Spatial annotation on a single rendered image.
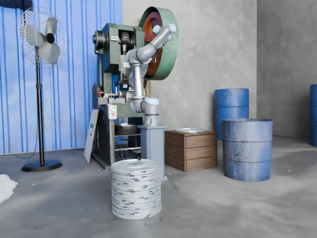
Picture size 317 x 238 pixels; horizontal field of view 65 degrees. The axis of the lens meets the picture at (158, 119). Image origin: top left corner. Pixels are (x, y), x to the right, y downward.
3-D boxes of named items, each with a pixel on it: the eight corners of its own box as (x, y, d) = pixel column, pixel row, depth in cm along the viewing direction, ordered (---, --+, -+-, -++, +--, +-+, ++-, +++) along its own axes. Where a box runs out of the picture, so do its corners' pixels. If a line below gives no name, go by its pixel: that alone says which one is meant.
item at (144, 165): (161, 160, 160) (161, 158, 160) (158, 172, 131) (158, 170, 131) (117, 160, 162) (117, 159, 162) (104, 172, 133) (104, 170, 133)
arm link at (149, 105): (152, 114, 196) (151, 97, 195) (140, 114, 205) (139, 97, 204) (162, 113, 205) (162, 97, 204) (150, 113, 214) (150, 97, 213)
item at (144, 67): (127, 90, 249) (126, 90, 250) (145, 77, 266) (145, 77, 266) (130, 69, 227) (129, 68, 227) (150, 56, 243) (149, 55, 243)
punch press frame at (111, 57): (152, 148, 268) (150, 21, 261) (113, 151, 249) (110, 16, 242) (128, 139, 339) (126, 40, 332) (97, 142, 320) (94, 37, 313)
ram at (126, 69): (135, 80, 269) (134, 53, 267) (121, 80, 262) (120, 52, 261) (129, 82, 285) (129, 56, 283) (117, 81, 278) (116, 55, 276)
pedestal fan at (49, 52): (75, 169, 244) (70, 4, 236) (-2, 178, 216) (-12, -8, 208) (63, 150, 356) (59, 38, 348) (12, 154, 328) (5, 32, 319)
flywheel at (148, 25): (148, 52, 344) (165, 89, 304) (135, 50, 335) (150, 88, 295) (166, 2, 292) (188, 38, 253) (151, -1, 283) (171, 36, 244)
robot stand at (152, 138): (168, 180, 204) (167, 125, 201) (148, 183, 195) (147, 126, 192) (157, 174, 220) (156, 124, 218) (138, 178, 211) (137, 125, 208)
